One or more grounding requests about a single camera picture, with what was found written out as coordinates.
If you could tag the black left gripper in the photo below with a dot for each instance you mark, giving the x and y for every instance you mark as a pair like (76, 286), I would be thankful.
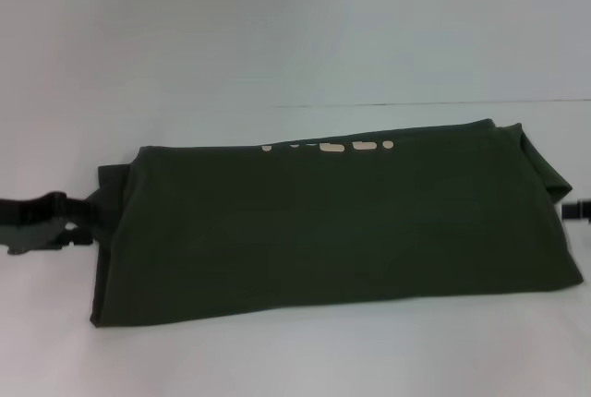
(27, 217)

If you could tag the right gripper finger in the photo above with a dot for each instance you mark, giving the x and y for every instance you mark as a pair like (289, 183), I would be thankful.
(577, 211)

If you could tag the dark green t-shirt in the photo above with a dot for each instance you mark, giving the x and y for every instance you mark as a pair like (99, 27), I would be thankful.
(323, 231)

